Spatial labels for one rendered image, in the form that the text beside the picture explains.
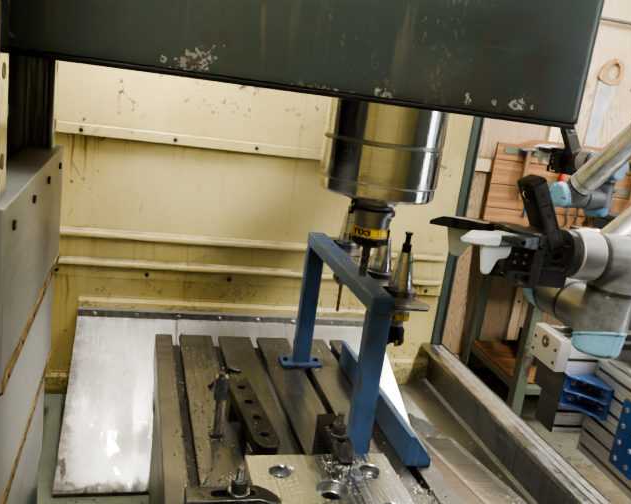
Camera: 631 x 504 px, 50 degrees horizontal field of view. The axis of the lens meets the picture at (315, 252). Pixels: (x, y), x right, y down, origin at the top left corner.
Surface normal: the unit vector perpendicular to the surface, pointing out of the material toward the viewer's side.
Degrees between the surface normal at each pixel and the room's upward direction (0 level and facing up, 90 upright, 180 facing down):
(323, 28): 90
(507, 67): 90
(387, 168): 90
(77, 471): 24
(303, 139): 90
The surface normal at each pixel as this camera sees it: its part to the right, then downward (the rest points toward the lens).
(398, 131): 0.11, 0.25
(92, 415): 0.21, -0.80
